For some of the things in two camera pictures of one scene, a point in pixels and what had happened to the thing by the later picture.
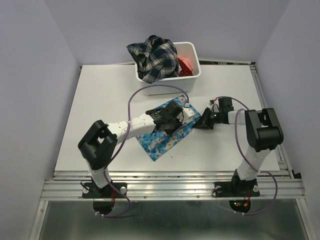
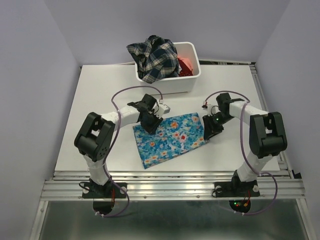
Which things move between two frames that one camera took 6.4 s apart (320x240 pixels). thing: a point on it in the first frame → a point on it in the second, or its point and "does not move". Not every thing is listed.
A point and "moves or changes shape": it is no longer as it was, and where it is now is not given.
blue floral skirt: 156,144 moves or changes shape
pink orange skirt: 187,62 does not move
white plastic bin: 188,83 does not move
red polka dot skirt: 186,71 does not move
